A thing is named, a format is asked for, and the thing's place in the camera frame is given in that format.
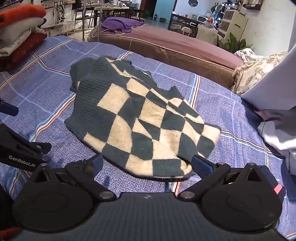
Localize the blue plaid bed sheet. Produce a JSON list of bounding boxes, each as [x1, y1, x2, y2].
[[1, 36, 295, 240]]

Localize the checkered green cream sweater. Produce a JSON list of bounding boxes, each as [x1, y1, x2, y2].
[[65, 56, 221, 179]]

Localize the green potted plant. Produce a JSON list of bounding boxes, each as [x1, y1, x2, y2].
[[218, 33, 253, 54]]

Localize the light lavender duvet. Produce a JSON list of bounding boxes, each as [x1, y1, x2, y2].
[[242, 47, 296, 175]]

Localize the folded clothes stack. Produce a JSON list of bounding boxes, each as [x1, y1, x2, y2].
[[1, 4, 47, 71]]

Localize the white microwave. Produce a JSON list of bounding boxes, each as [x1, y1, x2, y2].
[[197, 16, 208, 23]]

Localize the purple blanket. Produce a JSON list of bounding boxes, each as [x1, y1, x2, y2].
[[101, 17, 144, 33]]

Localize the brown bed with mauve cover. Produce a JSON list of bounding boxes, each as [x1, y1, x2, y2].
[[87, 25, 243, 88]]

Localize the dark low console table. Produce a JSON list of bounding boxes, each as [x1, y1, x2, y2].
[[168, 13, 201, 38]]

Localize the cream drawer cabinet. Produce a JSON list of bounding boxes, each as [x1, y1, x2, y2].
[[218, 9, 248, 43]]

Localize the floral cream pillow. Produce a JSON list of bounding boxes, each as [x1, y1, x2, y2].
[[231, 48, 287, 95]]

